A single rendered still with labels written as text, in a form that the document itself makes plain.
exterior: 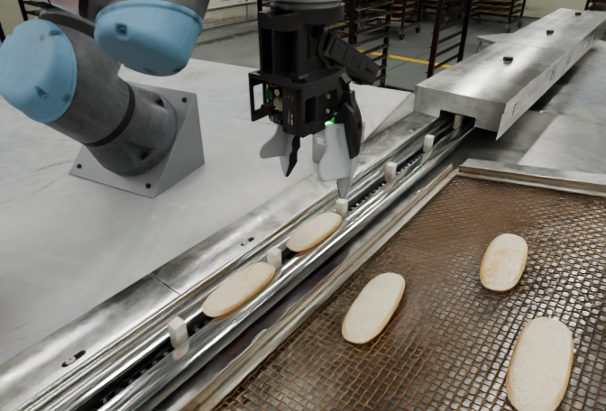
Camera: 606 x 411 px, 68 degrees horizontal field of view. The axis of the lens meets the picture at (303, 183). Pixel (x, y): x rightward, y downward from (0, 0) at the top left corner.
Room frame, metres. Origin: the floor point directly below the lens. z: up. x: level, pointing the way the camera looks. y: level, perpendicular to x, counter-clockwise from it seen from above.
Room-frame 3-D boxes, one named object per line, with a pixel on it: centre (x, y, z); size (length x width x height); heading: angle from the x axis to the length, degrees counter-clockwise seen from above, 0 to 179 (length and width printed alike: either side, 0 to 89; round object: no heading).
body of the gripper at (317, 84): (0.45, 0.00, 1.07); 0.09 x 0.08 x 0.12; 141
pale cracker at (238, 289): (0.37, 0.07, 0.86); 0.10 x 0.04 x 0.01; 141
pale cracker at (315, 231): (0.48, -0.02, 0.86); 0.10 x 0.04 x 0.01; 141
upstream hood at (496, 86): (1.32, -0.69, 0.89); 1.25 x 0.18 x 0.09; 141
